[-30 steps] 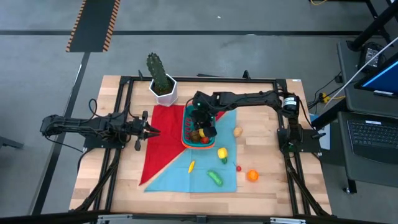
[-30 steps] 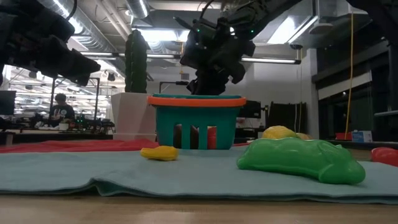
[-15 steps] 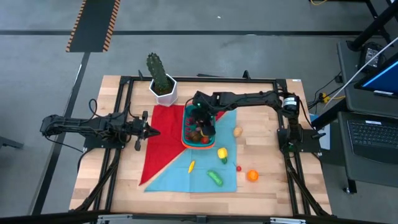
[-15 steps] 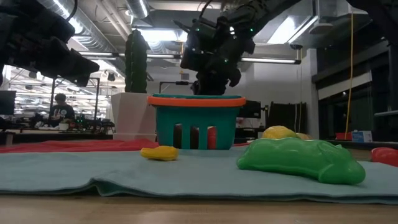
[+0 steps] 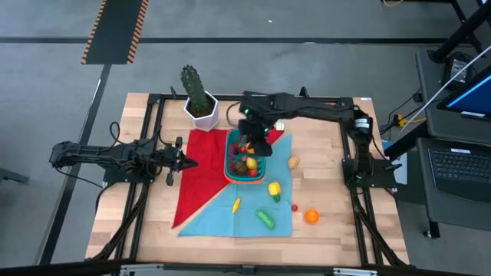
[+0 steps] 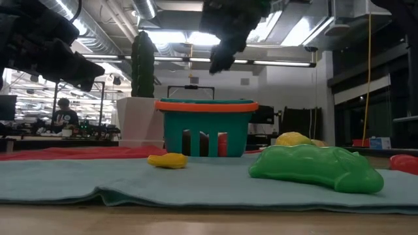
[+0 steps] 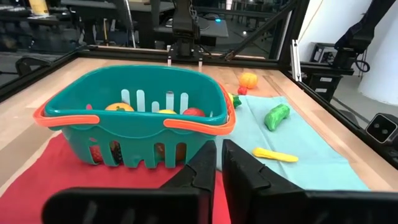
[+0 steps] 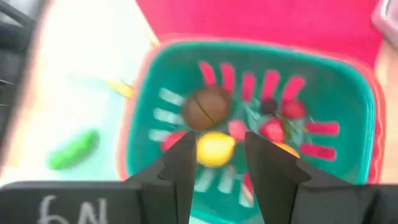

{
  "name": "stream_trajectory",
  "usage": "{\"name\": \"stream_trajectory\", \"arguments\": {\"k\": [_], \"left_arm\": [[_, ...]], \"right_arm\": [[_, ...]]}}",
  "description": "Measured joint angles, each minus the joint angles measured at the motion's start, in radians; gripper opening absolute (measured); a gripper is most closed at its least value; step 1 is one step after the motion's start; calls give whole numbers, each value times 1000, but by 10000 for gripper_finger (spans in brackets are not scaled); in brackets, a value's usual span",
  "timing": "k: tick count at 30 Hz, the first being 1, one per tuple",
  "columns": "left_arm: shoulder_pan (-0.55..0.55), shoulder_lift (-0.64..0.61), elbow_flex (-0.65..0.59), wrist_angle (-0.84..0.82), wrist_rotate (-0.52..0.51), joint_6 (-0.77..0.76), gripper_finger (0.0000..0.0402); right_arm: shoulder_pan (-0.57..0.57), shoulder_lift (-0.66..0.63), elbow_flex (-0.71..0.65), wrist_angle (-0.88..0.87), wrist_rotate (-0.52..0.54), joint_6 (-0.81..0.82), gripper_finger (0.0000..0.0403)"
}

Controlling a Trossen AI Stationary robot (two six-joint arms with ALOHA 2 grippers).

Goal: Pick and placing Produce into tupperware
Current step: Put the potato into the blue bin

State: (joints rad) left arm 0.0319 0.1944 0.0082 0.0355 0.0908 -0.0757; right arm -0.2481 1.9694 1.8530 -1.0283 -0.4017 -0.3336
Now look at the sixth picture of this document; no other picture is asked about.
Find white angular planter pot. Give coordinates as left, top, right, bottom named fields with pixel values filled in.
left=116, top=96, right=166, bottom=142

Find tall green cactus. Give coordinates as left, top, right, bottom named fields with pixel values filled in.
left=130, top=31, right=156, bottom=99

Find dark monitor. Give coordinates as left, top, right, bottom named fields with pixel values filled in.
left=0, top=94, right=18, bottom=121

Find brown toy kiwi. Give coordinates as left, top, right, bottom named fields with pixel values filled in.
left=182, top=129, right=210, bottom=157

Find small yellow toy banana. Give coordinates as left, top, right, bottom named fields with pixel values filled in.
left=147, top=152, right=189, bottom=170

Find black rig crossbar frame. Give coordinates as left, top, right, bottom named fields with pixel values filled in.
left=167, top=85, right=216, bottom=101

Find green toy cucumber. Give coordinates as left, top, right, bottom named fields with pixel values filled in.
left=248, top=144, right=385, bottom=194

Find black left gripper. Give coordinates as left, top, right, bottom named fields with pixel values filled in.
left=0, top=3, right=105, bottom=92

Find silver ventilation duct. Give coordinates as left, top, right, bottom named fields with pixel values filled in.
left=132, top=0, right=158, bottom=20

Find light blue cloth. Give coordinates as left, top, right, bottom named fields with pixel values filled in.
left=0, top=153, right=418, bottom=215

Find blue and white box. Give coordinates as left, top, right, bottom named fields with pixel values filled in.
left=369, top=136, right=392, bottom=151

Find black tall rig frame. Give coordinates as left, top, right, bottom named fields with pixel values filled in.
left=52, top=80, right=106, bottom=136

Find teal basket orange handles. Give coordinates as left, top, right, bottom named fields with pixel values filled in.
left=155, top=97, right=260, bottom=158

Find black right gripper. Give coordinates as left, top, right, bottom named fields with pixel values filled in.
left=199, top=0, right=272, bottom=75

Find person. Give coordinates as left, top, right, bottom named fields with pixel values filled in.
left=51, top=97, right=80, bottom=134

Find long ceiling light bar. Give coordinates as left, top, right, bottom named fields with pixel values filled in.
left=81, top=54, right=317, bottom=69

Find black panel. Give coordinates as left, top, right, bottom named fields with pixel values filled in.
left=280, top=106, right=323, bottom=142

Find black monitor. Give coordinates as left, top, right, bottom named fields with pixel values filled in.
left=250, top=104, right=276, bottom=125

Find small red toy pepper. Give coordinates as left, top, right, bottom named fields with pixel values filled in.
left=389, top=154, right=418, bottom=176

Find white planter saucer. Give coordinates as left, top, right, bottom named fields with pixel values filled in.
left=118, top=139, right=166, bottom=149

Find yellow toy corn cob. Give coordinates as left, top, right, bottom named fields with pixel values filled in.
left=275, top=131, right=316, bottom=147

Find red cloth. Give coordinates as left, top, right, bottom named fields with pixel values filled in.
left=0, top=146, right=262, bottom=162

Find red toy strawberry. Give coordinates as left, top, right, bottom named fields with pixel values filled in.
left=217, top=133, right=229, bottom=157

